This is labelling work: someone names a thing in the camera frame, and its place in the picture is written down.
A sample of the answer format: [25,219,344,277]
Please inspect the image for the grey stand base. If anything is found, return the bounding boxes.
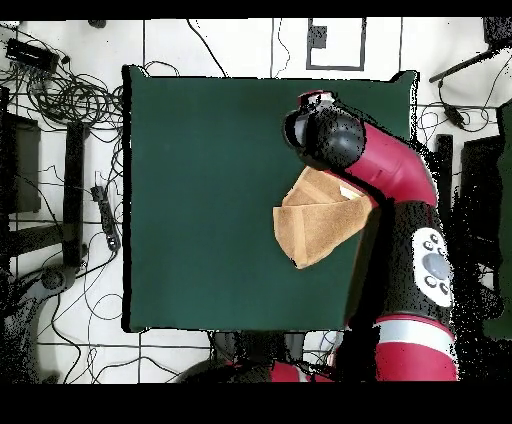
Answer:
[0,263,81,383]

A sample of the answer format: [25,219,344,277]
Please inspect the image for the tangled black cables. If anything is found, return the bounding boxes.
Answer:
[0,23,125,135]

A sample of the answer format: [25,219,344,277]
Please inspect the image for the grey square frame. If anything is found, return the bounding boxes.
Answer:
[306,17,367,72]

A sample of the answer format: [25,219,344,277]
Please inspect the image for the dark box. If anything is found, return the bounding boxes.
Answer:
[0,113,42,215]
[459,135,503,241]

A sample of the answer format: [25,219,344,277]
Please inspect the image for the dark green tablecloth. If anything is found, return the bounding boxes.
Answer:
[122,65,419,334]

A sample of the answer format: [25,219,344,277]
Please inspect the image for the orange terry towel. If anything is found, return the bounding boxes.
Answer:
[272,165,379,270]

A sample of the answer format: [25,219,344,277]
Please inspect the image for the black power adapter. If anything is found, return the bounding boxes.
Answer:
[437,79,467,130]

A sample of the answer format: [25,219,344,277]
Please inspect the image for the black network switch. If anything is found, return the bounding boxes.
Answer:
[4,38,61,74]

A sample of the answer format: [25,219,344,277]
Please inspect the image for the black tripod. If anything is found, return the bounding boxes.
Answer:
[428,17,512,84]

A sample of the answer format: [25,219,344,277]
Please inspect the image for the black power strip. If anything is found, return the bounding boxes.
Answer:
[90,184,122,252]

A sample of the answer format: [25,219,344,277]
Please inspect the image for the black stand bar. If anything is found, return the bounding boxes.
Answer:
[62,121,91,269]
[435,133,454,225]

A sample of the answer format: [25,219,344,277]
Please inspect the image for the long black cable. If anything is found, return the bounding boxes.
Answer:
[185,18,229,78]

